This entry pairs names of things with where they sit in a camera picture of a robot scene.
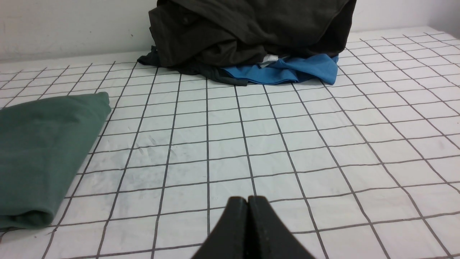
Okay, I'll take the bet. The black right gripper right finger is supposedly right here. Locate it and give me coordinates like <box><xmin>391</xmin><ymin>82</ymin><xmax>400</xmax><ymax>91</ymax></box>
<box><xmin>248</xmin><ymin>196</ymin><xmax>314</xmax><ymax>259</ymax></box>

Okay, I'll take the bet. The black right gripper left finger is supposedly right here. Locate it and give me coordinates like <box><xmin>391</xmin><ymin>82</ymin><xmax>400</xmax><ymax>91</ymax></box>
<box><xmin>193</xmin><ymin>197</ymin><xmax>248</xmax><ymax>259</ymax></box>

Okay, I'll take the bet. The green long-sleeve shirt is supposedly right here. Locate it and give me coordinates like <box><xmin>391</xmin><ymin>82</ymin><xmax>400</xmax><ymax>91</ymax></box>
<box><xmin>0</xmin><ymin>92</ymin><xmax>111</xmax><ymax>229</ymax></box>

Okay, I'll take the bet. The white grid-pattern table cloth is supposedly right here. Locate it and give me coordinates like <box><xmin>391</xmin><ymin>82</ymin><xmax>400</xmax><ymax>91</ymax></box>
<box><xmin>1</xmin><ymin>27</ymin><xmax>460</xmax><ymax>259</ymax></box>

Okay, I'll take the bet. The blue crumpled garment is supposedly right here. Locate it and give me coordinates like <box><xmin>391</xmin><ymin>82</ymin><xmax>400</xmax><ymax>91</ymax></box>
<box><xmin>223</xmin><ymin>54</ymin><xmax>339</xmax><ymax>85</ymax></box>

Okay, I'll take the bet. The dark grey crumpled garment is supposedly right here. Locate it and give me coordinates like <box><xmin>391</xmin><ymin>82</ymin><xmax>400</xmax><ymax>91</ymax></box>
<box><xmin>137</xmin><ymin>0</ymin><xmax>356</xmax><ymax>86</ymax></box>

